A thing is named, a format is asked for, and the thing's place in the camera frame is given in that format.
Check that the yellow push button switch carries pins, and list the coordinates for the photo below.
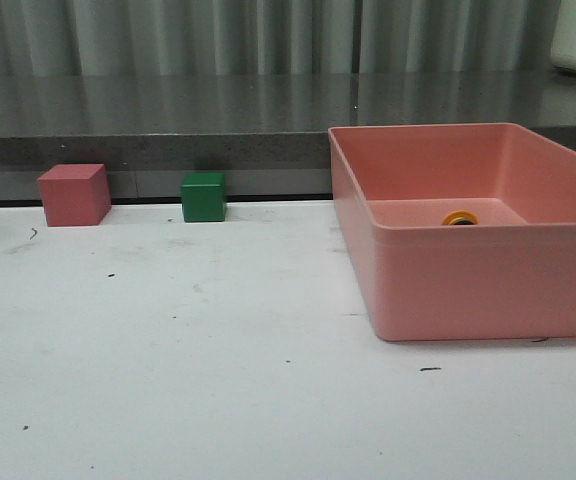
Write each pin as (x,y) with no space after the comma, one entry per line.
(460,218)

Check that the green cube block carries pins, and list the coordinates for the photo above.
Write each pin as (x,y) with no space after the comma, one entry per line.
(203,197)

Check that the grey stone counter shelf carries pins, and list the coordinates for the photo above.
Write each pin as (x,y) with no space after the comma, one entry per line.
(267,133)

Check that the pink cube block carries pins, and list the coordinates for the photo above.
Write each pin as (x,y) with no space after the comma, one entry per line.
(75,194)

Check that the pink plastic bin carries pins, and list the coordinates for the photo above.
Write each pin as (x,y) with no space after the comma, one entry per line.
(513,275)

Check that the grey pleated curtain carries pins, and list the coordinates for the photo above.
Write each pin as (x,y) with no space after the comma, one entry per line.
(99,38)

